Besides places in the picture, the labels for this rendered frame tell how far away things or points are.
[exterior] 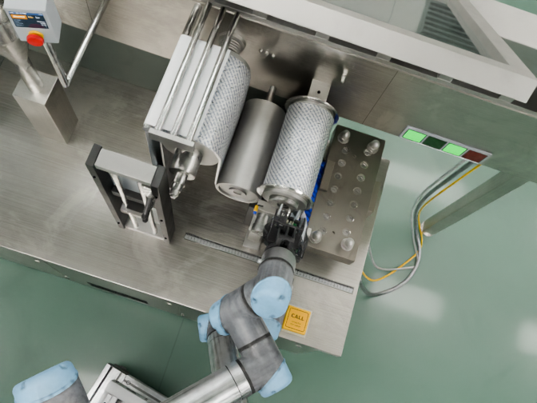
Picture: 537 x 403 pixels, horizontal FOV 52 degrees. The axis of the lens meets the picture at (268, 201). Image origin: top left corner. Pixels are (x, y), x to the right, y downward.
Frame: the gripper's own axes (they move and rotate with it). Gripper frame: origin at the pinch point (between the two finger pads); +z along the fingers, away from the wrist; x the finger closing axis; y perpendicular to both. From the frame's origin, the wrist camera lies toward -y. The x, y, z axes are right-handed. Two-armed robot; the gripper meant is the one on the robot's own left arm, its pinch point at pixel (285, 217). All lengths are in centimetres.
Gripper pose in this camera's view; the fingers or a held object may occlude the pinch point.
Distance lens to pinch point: 137.4
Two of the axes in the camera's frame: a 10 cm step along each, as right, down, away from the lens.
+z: 1.4, -5.1, 8.5
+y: 2.9, -8.0, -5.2
